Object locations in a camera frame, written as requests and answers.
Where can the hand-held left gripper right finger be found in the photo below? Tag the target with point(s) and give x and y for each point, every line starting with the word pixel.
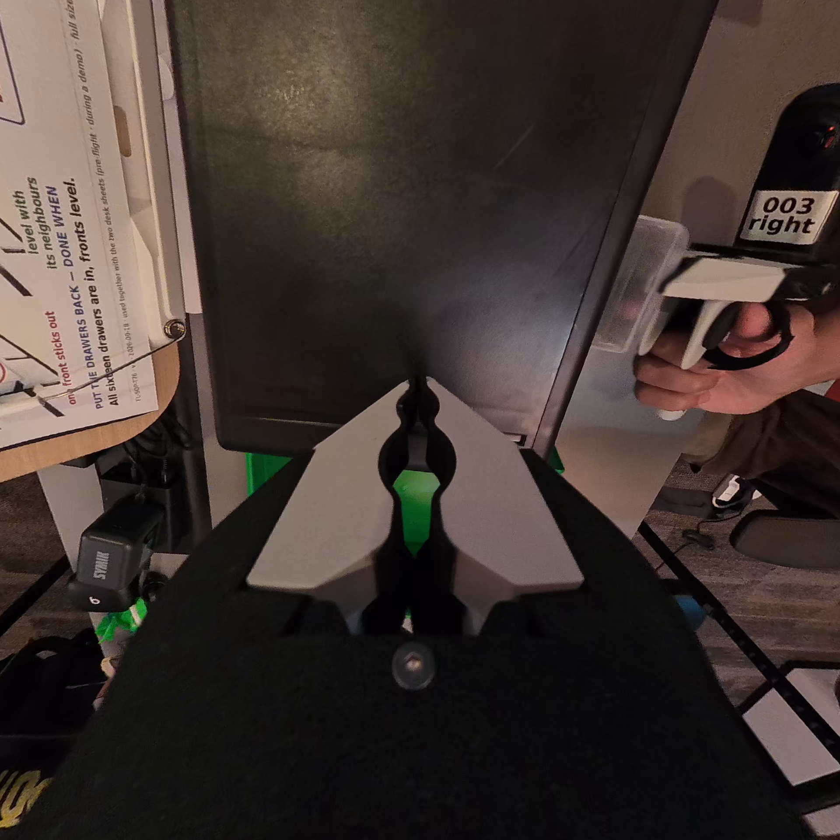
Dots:
pixel 512 525

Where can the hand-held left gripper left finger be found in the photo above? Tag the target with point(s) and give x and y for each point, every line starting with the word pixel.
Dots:
pixel 315 525

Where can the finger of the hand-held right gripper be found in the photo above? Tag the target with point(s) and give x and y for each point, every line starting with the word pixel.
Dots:
pixel 722 279

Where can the clear plastic drawer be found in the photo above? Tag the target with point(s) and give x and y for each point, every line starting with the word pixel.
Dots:
pixel 630 315

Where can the black drawer cabinet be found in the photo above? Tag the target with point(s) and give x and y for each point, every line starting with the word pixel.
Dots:
pixel 394 197

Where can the person's right hand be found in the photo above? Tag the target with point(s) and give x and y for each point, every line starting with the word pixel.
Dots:
pixel 748 387

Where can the green plastic bin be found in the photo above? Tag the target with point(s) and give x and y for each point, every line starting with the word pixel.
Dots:
pixel 417 505

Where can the person's leg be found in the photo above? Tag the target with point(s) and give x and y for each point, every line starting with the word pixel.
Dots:
pixel 787 446

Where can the black battery pack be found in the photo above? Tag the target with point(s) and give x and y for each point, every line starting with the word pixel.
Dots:
pixel 124 544

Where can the blue round object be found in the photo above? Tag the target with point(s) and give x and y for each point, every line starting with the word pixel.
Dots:
pixel 690 611

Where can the person's shoe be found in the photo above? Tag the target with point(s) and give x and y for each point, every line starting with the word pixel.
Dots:
pixel 735 492

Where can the green plastic piece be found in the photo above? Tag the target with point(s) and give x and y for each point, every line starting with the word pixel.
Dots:
pixel 118 623

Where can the black rounded device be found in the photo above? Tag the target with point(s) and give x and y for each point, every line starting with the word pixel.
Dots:
pixel 105 598

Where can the light wooden board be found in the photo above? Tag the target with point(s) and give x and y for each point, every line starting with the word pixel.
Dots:
pixel 98 439

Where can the black marked floor strip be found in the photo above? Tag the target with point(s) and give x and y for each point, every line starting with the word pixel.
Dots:
pixel 748 646

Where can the black office chair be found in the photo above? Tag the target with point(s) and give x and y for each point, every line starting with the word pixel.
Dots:
pixel 787 538

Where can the black bag with yellow print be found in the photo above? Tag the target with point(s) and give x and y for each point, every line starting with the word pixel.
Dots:
pixel 39 695

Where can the white floor panel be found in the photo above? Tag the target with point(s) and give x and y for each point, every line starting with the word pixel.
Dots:
pixel 787 735

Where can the printed instruction sheet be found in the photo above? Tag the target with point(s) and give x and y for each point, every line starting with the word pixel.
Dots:
pixel 72 262

